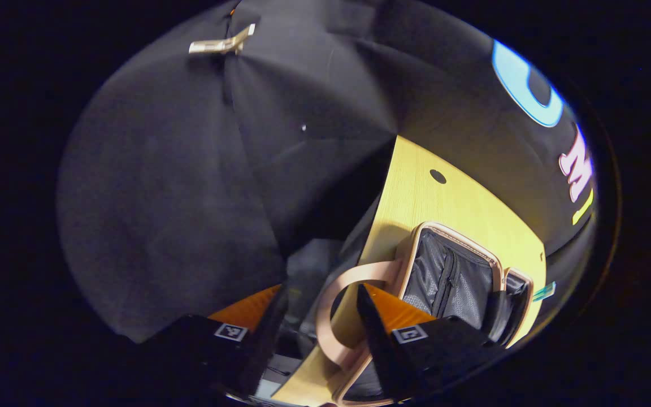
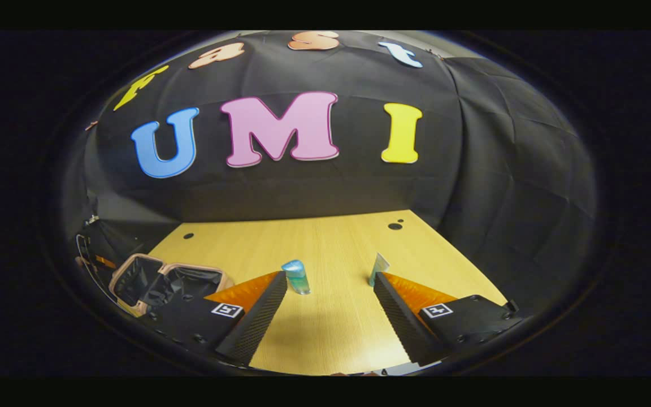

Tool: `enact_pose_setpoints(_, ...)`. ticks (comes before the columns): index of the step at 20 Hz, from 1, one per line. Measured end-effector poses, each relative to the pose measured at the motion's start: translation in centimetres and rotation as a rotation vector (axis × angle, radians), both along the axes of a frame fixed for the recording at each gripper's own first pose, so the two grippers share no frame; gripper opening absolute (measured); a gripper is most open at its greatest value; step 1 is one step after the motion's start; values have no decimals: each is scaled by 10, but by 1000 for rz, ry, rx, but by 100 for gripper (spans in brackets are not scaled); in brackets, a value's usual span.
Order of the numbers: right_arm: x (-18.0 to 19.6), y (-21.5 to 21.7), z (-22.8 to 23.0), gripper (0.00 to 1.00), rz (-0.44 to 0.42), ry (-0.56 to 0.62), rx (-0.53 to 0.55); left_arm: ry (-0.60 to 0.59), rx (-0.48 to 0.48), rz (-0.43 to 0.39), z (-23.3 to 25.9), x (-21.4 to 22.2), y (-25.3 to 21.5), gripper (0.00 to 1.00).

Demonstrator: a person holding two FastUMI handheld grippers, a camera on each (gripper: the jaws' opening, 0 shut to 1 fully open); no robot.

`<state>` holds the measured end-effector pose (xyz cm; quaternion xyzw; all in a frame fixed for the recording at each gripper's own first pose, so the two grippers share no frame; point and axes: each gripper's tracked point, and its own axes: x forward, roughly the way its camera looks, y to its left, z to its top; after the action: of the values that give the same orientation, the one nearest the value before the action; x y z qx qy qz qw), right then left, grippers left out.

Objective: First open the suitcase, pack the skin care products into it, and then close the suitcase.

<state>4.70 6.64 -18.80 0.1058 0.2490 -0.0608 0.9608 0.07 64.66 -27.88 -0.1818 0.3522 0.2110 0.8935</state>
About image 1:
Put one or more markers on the black backdrop cloth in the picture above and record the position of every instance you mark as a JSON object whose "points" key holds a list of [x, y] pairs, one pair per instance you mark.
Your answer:
{"points": [[190, 169]]}

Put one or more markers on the wooden backdrop clip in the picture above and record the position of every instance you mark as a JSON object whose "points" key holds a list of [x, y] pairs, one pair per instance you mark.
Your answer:
{"points": [[218, 46]]}

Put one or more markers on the grey cloth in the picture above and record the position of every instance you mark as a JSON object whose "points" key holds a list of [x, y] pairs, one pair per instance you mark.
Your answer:
{"points": [[311, 265]]}

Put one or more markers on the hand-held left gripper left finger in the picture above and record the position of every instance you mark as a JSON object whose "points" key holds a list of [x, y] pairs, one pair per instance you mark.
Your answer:
{"points": [[266, 339]]}

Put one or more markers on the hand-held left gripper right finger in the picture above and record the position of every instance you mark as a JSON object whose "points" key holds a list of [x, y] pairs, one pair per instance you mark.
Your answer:
{"points": [[376, 345]]}

